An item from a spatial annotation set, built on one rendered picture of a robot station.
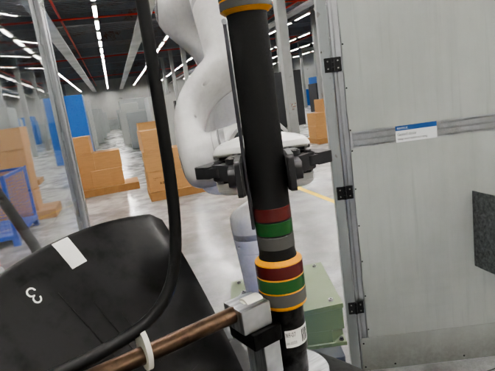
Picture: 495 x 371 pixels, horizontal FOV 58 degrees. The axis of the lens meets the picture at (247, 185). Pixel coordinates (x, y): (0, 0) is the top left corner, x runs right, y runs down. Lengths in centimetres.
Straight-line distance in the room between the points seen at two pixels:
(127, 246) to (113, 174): 921
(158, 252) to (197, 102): 26
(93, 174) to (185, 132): 906
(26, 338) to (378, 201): 205
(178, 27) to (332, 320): 76
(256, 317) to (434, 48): 206
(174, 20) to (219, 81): 31
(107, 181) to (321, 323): 874
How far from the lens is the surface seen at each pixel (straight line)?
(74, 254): 45
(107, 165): 966
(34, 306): 43
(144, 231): 49
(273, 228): 38
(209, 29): 70
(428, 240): 246
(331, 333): 116
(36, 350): 42
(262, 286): 40
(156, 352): 36
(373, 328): 257
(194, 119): 63
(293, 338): 42
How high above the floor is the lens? 155
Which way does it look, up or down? 11 degrees down
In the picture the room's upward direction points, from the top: 8 degrees counter-clockwise
